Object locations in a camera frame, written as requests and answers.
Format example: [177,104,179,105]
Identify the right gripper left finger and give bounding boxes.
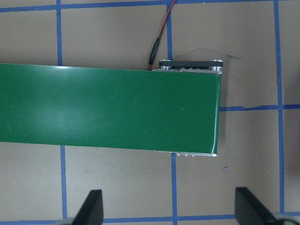
[73,190,103,225]

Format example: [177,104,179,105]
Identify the red black conveyor cable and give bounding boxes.
[147,0,178,71]

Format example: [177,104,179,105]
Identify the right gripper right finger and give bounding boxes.
[235,187,278,225]

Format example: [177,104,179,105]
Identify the green conveyor belt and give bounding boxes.
[0,64,221,156]

